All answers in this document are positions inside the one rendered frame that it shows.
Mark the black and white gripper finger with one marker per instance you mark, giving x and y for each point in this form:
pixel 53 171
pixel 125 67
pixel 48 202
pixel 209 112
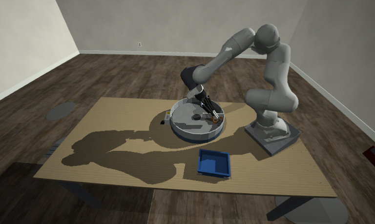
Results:
pixel 211 105
pixel 207 108

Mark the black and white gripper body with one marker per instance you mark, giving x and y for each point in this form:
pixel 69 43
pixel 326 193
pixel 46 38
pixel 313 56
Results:
pixel 201 97

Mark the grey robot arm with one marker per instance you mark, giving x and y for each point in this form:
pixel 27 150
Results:
pixel 266 103

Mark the blue shallow tray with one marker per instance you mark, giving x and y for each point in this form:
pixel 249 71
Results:
pixel 213 163

